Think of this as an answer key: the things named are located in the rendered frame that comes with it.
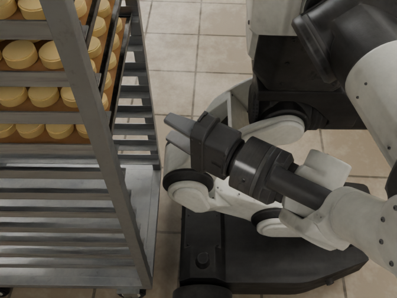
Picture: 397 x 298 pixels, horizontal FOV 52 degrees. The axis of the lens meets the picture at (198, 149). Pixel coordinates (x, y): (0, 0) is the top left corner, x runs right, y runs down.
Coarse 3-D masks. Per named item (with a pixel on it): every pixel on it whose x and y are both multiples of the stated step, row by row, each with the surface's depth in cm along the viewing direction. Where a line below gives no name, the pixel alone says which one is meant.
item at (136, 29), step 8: (128, 0) 98; (136, 0) 98; (136, 24) 103; (136, 32) 105; (144, 40) 111; (144, 48) 111; (136, 56) 112; (144, 56) 112; (144, 80) 120; (144, 104) 128; (152, 104) 131; (152, 112) 131; (152, 120) 134; (152, 136) 141; (152, 152) 149; (160, 160) 157; (160, 168) 158
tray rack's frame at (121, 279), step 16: (128, 176) 157; (144, 176) 157; (160, 176) 158; (144, 192) 153; (144, 208) 149; (144, 224) 145; (144, 240) 142; (0, 272) 135; (16, 272) 135; (32, 272) 135; (48, 272) 135; (64, 272) 135; (80, 272) 135; (96, 272) 135; (112, 272) 135; (128, 272) 135; (80, 288) 135; (96, 288) 135; (112, 288) 134; (128, 288) 134
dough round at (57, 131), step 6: (48, 126) 77; (54, 126) 77; (60, 126) 77; (66, 126) 77; (72, 126) 78; (48, 132) 77; (54, 132) 77; (60, 132) 77; (66, 132) 77; (60, 138) 78
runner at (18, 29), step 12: (0, 24) 53; (12, 24) 53; (24, 24) 53; (36, 24) 53; (0, 36) 54; (12, 36) 54; (24, 36) 54; (36, 36) 54; (48, 36) 54; (84, 36) 55
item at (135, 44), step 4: (132, 36) 106; (136, 36) 106; (140, 36) 106; (132, 40) 107; (136, 40) 107; (140, 40) 107; (128, 44) 108; (132, 44) 108; (136, 44) 108; (140, 44) 108; (128, 48) 107; (132, 48) 107; (136, 48) 107; (140, 48) 107
